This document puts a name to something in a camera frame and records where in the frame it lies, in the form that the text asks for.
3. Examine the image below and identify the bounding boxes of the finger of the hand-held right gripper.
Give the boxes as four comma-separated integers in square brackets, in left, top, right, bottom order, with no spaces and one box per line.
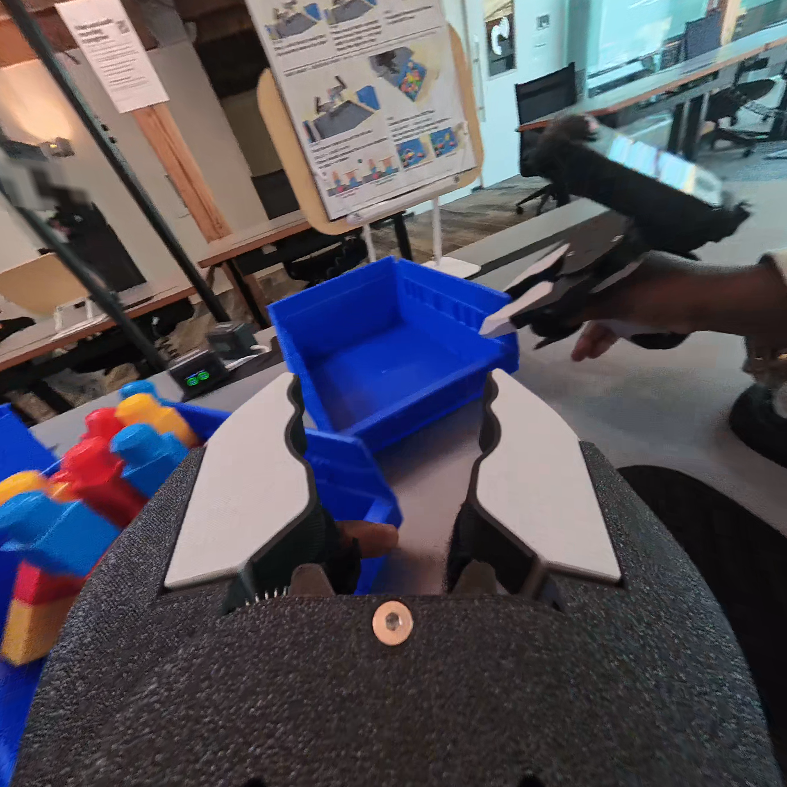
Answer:
[478,280,558,339]
[502,243,573,295]

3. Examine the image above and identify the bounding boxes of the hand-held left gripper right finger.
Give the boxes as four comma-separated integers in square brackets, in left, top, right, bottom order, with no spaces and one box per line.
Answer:
[446,368,623,600]

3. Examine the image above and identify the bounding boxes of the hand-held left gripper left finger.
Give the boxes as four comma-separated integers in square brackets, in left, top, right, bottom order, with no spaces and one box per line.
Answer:
[163,371,364,608]

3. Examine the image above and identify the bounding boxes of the blue plastic bin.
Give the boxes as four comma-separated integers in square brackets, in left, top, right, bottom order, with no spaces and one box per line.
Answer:
[267,256,520,455]
[0,393,403,787]

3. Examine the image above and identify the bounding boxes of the cluster of plastic block towers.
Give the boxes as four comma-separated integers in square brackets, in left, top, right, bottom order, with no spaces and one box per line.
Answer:
[0,380,204,668]

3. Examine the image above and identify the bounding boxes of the person's right forearm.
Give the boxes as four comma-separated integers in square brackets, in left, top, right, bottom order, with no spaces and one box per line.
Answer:
[695,249,787,345]

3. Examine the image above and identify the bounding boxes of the person's right hand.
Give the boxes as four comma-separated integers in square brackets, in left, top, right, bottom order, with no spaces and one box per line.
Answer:
[571,252,699,364]

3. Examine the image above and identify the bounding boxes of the person's left hand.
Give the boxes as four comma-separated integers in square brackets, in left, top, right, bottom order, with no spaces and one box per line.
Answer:
[337,521,400,559]

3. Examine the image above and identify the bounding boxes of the long office desk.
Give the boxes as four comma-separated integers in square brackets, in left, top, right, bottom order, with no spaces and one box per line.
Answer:
[516,37,787,161]

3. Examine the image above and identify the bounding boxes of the black power station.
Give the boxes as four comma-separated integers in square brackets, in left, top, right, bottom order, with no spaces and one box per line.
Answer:
[167,349,233,396]

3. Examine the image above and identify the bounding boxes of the black office chair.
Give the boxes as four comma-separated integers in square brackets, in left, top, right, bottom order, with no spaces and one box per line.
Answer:
[707,58,777,157]
[515,61,579,216]

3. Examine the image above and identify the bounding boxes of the dark green box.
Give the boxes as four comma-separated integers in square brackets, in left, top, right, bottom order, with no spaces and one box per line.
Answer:
[206,320,259,365]

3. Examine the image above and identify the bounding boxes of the dark cloth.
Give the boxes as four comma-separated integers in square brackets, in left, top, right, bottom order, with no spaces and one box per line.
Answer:
[615,464,787,787]

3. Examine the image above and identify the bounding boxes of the instruction poster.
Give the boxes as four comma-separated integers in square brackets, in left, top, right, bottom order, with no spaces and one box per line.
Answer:
[245,0,479,221]

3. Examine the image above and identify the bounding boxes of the wooden desk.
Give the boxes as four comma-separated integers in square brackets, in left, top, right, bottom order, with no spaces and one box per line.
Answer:
[197,212,314,308]
[0,283,198,394]

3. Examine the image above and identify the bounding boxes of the black rounded object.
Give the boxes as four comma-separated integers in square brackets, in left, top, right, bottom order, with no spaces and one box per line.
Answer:
[728,381,787,468]

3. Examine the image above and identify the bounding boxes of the black pole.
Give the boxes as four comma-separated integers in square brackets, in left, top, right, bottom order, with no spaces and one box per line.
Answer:
[0,0,231,323]
[0,184,170,376]

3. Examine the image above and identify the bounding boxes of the wooden display board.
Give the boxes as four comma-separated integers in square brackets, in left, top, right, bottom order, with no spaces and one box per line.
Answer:
[257,25,487,236]

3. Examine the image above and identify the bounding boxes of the wooden post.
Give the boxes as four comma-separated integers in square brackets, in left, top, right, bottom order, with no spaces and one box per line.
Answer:
[132,105,234,243]

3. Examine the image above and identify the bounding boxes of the white wall notice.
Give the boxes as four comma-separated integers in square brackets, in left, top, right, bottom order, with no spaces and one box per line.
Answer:
[55,0,170,114]

